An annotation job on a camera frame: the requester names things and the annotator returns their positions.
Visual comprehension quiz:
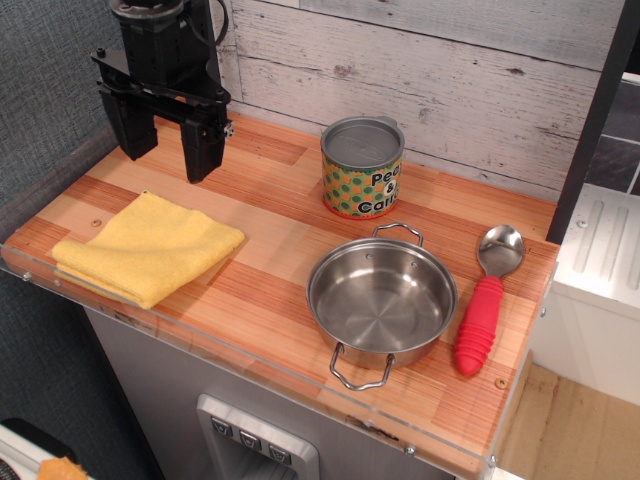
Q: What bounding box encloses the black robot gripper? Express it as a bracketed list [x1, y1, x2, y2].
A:
[92, 1, 231, 183]

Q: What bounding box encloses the peas and carrots tin can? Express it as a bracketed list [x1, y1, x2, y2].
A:
[321, 116, 405, 219]

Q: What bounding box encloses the yellow folded cloth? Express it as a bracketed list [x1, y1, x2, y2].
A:
[52, 191, 244, 310]

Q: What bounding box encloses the clear acrylic edge guard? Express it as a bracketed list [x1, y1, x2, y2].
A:
[1, 246, 497, 479]

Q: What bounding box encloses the stainless steel pot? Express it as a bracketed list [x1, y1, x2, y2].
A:
[306, 224, 458, 391]

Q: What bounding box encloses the grey toy kitchen cabinet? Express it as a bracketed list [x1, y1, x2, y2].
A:
[82, 305, 451, 480]

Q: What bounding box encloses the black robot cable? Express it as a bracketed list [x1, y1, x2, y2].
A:
[179, 0, 230, 49]

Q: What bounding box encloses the red handled metal spoon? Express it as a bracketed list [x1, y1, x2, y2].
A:
[454, 225, 524, 376]

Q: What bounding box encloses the black vertical post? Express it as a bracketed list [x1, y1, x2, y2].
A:
[546, 0, 639, 244]

